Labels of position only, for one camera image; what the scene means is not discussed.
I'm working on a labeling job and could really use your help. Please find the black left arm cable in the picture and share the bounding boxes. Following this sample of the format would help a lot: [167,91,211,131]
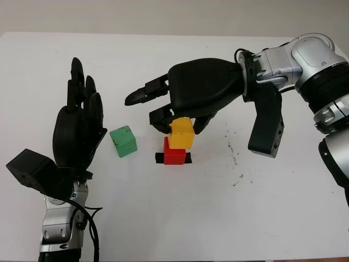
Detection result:
[68,199,104,262]

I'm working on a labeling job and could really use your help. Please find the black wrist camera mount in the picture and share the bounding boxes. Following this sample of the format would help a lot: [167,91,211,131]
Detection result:
[5,148,93,197]
[247,81,285,158]

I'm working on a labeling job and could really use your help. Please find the red cube block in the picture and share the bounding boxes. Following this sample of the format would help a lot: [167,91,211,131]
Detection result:
[163,136,186,166]

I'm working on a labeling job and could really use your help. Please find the yellow cube block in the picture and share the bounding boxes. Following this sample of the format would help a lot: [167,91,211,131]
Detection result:
[168,117,195,150]

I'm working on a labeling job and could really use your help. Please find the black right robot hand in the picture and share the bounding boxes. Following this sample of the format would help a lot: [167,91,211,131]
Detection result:
[124,58,246,136]

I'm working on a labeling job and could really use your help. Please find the green cube block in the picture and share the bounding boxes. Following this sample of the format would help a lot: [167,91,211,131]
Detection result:
[109,125,138,158]

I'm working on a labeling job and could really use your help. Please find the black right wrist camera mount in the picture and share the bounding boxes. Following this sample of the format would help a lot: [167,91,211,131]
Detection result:
[247,81,285,158]

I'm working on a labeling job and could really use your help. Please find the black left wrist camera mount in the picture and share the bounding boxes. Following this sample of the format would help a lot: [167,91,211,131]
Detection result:
[5,148,93,197]

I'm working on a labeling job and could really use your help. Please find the black tape strip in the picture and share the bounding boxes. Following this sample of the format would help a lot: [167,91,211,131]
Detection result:
[155,152,193,165]

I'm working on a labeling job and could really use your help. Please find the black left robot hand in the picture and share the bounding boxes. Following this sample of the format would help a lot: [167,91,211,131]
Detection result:
[52,57,108,170]

